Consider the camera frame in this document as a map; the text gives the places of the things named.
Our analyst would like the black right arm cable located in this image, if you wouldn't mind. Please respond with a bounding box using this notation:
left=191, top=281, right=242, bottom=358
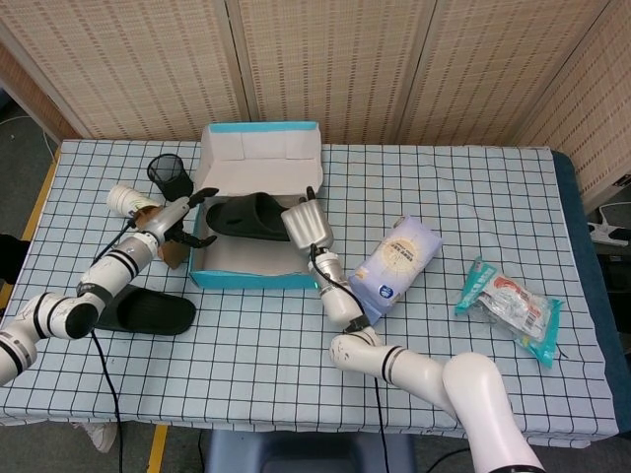
left=310, top=243, right=390, bottom=473

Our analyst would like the brown paper takeout box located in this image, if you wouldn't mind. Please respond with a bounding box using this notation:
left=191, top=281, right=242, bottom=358
left=131, top=205, right=191, bottom=270

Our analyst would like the black object at edge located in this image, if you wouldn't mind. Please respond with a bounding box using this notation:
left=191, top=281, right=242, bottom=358
left=0, top=234, right=32, bottom=285

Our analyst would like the white blue checkered tablecloth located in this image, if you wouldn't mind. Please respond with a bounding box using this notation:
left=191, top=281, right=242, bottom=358
left=0, top=139, right=620, bottom=442

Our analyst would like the black rubber slipper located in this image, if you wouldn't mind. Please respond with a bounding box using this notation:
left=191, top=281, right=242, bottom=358
left=205, top=192, right=292, bottom=242
left=93, top=288, right=197, bottom=337

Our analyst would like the blue cardboard shoe box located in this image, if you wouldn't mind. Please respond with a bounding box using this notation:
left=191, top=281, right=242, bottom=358
left=187, top=121, right=324, bottom=291

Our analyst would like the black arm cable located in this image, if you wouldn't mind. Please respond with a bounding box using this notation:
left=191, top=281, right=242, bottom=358
left=90, top=216, right=139, bottom=473
left=310, top=243, right=390, bottom=473

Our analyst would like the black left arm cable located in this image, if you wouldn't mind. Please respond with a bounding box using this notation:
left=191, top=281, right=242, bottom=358
left=90, top=216, right=139, bottom=473

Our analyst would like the dark blue chair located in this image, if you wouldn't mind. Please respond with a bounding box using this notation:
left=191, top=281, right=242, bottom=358
left=204, top=428, right=418, bottom=473

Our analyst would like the white paper cup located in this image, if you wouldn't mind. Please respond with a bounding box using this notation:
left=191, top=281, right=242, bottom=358
left=105, top=183, right=164, bottom=217

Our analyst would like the woven bamboo folding screen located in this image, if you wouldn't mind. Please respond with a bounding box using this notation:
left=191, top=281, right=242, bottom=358
left=0, top=0, right=631, bottom=213

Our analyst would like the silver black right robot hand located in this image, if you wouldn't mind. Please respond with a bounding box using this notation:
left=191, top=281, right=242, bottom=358
left=280, top=185, right=335, bottom=255

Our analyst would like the pale purple paper bag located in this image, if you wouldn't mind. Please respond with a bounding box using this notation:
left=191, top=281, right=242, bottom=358
left=347, top=214, right=444, bottom=326

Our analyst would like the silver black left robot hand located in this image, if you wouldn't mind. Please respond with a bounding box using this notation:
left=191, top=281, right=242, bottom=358
left=135, top=185, right=221, bottom=249

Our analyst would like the black mesh pen holder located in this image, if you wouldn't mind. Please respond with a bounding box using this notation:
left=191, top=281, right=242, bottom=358
left=146, top=153, right=194, bottom=202

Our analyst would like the teal plastic snack package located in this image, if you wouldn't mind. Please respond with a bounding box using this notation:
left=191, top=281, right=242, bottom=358
left=454, top=255, right=564, bottom=370

